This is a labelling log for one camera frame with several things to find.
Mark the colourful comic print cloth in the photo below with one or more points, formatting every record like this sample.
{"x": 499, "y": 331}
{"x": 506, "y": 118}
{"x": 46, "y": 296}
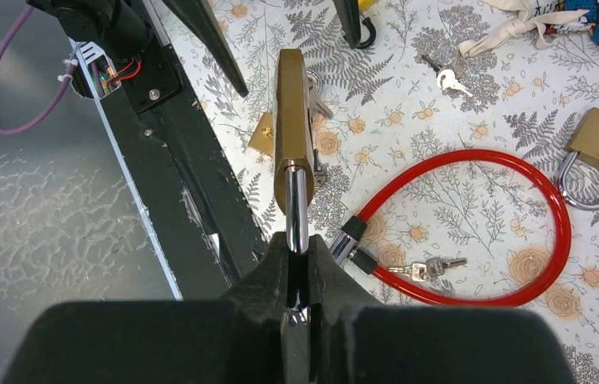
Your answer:
{"x": 544, "y": 17}

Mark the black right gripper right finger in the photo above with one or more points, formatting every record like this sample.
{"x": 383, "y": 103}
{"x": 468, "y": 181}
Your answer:
{"x": 364, "y": 341}

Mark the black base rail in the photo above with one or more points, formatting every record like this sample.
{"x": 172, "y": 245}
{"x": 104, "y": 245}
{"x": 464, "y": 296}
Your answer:
{"x": 195, "y": 214}

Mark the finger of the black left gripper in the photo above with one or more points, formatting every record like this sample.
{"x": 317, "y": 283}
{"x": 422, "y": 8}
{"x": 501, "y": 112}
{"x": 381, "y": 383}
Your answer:
{"x": 198, "y": 16}
{"x": 348, "y": 13}

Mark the yellow small padlock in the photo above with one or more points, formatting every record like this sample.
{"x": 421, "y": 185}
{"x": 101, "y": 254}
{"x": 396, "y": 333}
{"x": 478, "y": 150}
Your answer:
{"x": 368, "y": 29}

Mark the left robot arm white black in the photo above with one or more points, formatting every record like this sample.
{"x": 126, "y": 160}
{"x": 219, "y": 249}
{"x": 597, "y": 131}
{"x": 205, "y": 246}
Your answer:
{"x": 123, "y": 33}

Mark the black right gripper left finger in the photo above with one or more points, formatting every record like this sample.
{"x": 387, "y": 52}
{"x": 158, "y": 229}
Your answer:
{"x": 232, "y": 339}

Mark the red cable lock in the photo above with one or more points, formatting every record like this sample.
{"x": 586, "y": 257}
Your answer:
{"x": 485, "y": 200}

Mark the silver keys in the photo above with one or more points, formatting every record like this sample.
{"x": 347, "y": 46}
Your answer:
{"x": 448, "y": 76}
{"x": 430, "y": 269}

